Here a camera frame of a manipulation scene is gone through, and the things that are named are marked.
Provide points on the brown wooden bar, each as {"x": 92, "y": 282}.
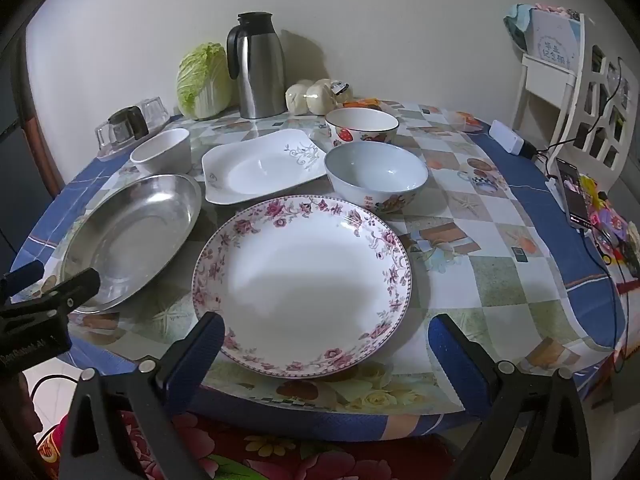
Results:
{"x": 37, "y": 135}

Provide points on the white chair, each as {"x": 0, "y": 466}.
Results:
{"x": 550, "y": 80}

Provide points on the pale blue bowl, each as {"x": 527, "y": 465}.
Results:
{"x": 375, "y": 170}

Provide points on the pink floral rimmed plate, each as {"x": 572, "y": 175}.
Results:
{"x": 300, "y": 280}

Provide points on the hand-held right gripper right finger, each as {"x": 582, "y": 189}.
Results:
{"x": 450, "y": 355}

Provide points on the orange snack packet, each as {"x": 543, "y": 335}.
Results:
{"x": 367, "y": 104}
{"x": 467, "y": 121}

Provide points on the white square plate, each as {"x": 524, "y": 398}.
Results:
{"x": 260, "y": 165}

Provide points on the red floral cloth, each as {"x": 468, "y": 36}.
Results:
{"x": 300, "y": 455}

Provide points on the stainless steel plate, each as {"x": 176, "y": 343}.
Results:
{"x": 130, "y": 235}

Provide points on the red rimmed bowl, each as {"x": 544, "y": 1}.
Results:
{"x": 360, "y": 121}

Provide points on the checked printed tablecloth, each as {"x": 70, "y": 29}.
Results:
{"x": 500, "y": 270}

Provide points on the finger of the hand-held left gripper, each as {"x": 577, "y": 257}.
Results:
{"x": 27, "y": 272}
{"x": 75, "y": 285}

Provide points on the black smartphone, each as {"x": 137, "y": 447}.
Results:
{"x": 572, "y": 195}

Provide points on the stainless steel thermos jug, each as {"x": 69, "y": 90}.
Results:
{"x": 260, "y": 75}

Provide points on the bag of white steamed buns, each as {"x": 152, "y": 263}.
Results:
{"x": 315, "y": 97}

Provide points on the clear glass cup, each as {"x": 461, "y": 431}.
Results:
{"x": 107, "y": 140}
{"x": 156, "y": 110}

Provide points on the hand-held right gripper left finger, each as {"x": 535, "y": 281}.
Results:
{"x": 200, "y": 350}

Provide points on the blue cloth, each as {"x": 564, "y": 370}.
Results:
{"x": 515, "y": 20}

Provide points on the white printed box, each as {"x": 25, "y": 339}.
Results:
{"x": 552, "y": 35}

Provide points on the clear glass tray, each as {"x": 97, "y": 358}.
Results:
{"x": 112, "y": 156}

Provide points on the white power bank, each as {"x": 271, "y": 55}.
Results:
{"x": 507, "y": 137}

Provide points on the dark brown cup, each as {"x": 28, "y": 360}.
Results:
{"x": 131, "y": 120}

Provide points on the small white bowl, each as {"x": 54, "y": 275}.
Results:
{"x": 160, "y": 152}

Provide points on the napa cabbage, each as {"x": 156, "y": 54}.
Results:
{"x": 205, "y": 80}

